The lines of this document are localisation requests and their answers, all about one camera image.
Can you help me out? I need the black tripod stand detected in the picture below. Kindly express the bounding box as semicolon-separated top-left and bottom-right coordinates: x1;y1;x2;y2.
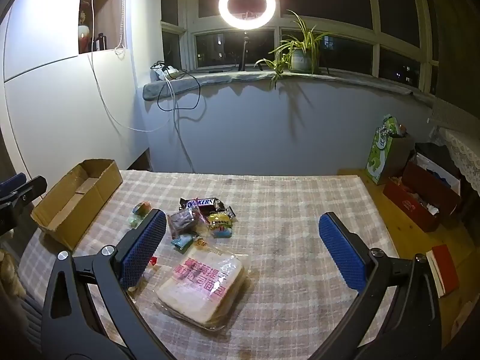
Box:
236;29;253;72

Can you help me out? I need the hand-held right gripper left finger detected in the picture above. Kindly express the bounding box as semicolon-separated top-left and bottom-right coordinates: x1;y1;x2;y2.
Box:
41;209;177;360

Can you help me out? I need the red white figurine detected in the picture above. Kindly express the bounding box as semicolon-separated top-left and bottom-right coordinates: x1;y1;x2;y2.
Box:
78;2;94;53

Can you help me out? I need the white cable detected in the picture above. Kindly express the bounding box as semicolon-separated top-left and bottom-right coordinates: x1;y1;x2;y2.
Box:
88;0;160;133

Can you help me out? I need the plaid tablecloth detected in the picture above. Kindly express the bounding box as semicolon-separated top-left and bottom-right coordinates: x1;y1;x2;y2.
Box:
17;170;400;360

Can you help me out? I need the brown chocolate bar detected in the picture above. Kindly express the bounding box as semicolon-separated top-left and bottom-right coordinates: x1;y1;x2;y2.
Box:
178;197;226;212

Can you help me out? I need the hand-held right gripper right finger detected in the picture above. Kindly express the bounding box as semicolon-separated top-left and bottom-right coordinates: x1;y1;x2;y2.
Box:
307;212;445;360

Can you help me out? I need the red book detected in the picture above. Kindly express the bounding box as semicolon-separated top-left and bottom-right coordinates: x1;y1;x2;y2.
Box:
425;244;460;297

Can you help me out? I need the red cardboard box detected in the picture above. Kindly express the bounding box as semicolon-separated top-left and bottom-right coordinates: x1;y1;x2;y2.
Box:
382;159;463;233

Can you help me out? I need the white bead cord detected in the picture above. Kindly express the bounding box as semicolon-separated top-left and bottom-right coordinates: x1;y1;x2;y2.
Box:
114;0;127;59

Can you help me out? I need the yellow wrapped candy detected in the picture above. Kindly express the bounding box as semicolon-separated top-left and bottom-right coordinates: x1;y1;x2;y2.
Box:
207;212;234;232

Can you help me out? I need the white lace cloth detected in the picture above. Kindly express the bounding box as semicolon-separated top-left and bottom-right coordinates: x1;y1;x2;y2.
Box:
427;97;480;196

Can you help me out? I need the ring light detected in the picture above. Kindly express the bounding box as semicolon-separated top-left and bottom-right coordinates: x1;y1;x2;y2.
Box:
218;0;277;31

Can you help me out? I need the black cable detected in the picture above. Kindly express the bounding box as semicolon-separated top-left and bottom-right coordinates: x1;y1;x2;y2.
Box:
157;70;202;112

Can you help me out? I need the brown cake clear packet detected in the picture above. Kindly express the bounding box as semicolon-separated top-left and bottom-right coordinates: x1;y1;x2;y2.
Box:
167;208;205;239

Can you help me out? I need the white window frame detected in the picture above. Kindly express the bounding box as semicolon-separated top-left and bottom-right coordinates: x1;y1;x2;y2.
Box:
161;0;439;94

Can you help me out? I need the bagged sliced white bread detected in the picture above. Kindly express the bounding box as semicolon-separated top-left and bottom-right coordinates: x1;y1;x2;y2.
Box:
127;242;250;332

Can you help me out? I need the grey windowsill mat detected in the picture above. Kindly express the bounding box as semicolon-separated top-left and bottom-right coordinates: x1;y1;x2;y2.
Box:
142;70;437;102

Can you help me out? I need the wooden shelf niche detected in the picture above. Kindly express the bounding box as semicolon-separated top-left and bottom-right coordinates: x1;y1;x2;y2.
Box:
79;0;128;55

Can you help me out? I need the potted spider plant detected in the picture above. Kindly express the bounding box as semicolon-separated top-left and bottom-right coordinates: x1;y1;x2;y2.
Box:
255;10;332;91

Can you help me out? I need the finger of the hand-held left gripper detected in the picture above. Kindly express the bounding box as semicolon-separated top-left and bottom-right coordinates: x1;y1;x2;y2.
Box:
0;173;27;197
0;175;48;233

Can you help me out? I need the white cabinet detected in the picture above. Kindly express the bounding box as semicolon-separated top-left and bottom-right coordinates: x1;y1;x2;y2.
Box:
0;0;151;181

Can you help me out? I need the green paper bag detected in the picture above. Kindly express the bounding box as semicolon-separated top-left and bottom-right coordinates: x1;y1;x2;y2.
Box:
365;114;413;185

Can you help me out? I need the beige fuzzy cloth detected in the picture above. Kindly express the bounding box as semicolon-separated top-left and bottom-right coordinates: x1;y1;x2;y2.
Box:
0;249;24;298

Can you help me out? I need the white power strip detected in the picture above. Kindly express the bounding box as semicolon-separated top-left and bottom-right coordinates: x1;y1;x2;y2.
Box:
151;65;179;82

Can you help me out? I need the grey ribbed object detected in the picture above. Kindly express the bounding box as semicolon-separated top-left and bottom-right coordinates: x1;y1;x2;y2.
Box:
19;295;43;346

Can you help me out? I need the grey cable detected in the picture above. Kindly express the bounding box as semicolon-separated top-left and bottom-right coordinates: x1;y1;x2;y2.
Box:
165;69;194;173

